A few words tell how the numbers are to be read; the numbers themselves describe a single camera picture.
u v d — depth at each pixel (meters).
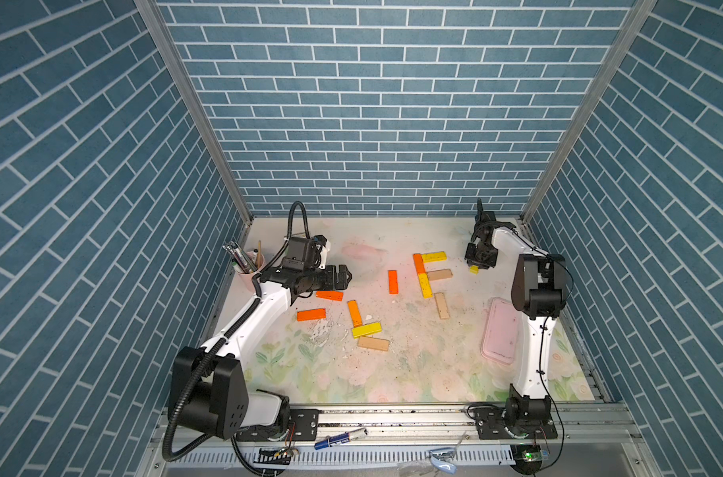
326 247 0.78
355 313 0.94
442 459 0.68
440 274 1.05
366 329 0.91
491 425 0.74
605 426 0.75
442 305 0.96
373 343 0.87
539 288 0.61
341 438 0.71
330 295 0.96
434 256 1.08
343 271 0.77
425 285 1.00
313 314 0.94
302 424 0.74
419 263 1.06
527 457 0.70
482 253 0.91
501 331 0.89
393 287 0.99
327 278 0.75
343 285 0.74
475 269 1.02
